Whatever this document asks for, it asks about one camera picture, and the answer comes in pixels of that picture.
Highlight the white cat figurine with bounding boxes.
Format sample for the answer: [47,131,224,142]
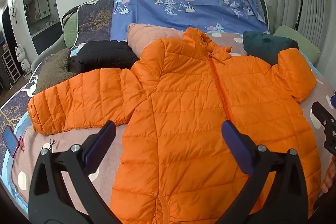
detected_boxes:
[14,44,33,80]

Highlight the black puffer jacket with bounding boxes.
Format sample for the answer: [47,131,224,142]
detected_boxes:
[68,40,141,75]

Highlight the grey pleated curtain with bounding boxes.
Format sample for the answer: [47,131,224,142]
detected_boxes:
[273,0,336,77]

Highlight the dark teal pillow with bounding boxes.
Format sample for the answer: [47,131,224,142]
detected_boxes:
[243,30,299,65]

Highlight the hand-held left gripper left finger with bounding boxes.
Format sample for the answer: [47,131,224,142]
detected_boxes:
[28,120,117,224]

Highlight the blue tree-print sheet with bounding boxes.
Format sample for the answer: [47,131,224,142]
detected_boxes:
[110,0,271,41]

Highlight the red-cased smartphone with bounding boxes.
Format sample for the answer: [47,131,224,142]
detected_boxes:
[2,126,23,157]

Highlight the person's right forearm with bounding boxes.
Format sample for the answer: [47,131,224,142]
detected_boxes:
[322,154,336,193]

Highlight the pink dotted bedsheet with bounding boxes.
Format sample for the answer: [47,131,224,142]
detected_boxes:
[10,30,336,224]

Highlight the white wall ornament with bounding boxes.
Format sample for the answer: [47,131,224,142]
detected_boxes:
[9,0,19,24]

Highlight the peach quilted jacket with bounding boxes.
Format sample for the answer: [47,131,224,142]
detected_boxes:
[127,23,189,56]

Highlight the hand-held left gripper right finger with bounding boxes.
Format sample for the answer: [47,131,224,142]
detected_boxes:
[221,120,308,224]

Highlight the light green pillow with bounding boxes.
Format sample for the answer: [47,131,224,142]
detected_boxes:
[273,25,321,64]

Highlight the olive fleece garment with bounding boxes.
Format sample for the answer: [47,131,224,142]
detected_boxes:
[34,48,79,94]

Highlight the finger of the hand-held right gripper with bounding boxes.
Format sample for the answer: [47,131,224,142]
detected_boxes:
[311,102,336,130]

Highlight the white wire rack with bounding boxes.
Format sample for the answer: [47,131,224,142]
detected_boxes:
[1,49,20,83]

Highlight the orange puffer jacket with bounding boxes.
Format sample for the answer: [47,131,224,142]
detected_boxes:
[28,28,322,224]

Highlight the dark branch-print quilt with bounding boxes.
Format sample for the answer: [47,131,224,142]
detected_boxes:
[0,0,116,135]

